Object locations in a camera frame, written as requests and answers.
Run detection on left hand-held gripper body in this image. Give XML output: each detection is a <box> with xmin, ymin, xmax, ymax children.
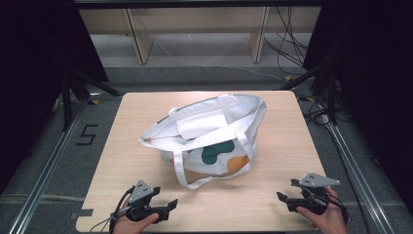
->
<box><xmin>125</xmin><ymin>179</ymin><xmax>169</xmax><ymax>224</ymax></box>

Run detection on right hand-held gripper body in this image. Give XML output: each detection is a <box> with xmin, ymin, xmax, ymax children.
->
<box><xmin>286</xmin><ymin>172</ymin><xmax>342</xmax><ymax>215</ymax></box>

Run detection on white tote bag coloured blobs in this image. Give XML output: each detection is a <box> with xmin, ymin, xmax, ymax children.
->
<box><xmin>137</xmin><ymin>93</ymin><xmax>268</xmax><ymax>190</ymax></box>

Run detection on person's right hand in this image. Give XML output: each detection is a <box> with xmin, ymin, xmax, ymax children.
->
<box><xmin>295</xmin><ymin>185</ymin><xmax>349</xmax><ymax>234</ymax></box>

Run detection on person's left hand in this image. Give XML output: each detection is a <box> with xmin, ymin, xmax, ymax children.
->
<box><xmin>111</xmin><ymin>198</ymin><xmax>161</xmax><ymax>234</ymax></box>

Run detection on grey tape strip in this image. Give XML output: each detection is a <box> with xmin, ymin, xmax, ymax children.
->
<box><xmin>69</xmin><ymin>208</ymin><xmax>94</xmax><ymax>221</ymax></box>

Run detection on black metal stand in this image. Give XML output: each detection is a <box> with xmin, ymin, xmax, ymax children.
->
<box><xmin>280</xmin><ymin>53</ymin><xmax>339</xmax><ymax>127</ymax></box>
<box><xmin>60</xmin><ymin>68</ymin><xmax>122</xmax><ymax>132</ymax></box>

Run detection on black curtain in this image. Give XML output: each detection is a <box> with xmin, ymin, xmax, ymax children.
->
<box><xmin>0</xmin><ymin>0</ymin><xmax>110</xmax><ymax>194</ymax></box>
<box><xmin>302</xmin><ymin>0</ymin><xmax>413</xmax><ymax>207</ymax></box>

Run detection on left hand-held gripper black cable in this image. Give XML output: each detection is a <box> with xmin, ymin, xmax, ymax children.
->
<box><xmin>89</xmin><ymin>185</ymin><xmax>136</xmax><ymax>234</ymax></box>

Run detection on hand-held gripper black cable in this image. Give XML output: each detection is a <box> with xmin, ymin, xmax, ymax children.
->
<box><xmin>89</xmin><ymin>185</ymin><xmax>136</xmax><ymax>234</ymax></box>
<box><xmin>326</xmin><ymin>194</ymin><xmax>353</xmax><ymax>226</ymax></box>

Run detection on right hand-held gripper black cable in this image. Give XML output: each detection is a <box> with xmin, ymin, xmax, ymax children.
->
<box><xmin>326</xmin><ymin>194</ymin><xmax>353</xmax><ymax>226</ymax></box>

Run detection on aluminium floor rail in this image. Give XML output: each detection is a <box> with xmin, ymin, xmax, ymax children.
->
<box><xmin>319</xmin><ymin>113</ymin><xmax>396</xmax><ymax>234</ymax></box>
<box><xmin>7</xmin><ymin>96</ymin><xmax>91</xmax><ymax>234</ymax></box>

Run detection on black floor cables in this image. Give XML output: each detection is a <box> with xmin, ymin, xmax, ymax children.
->
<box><xmin>296</xmin><ymin>92</ymin><xmax>330</xmax><ymax>127</ymax></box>

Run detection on bundle of black hanging cables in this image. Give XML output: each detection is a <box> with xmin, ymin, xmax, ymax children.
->
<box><xmin>262</xmin><ymin>6</ymin><xmax>310</xmax><ymax>76</ymax></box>

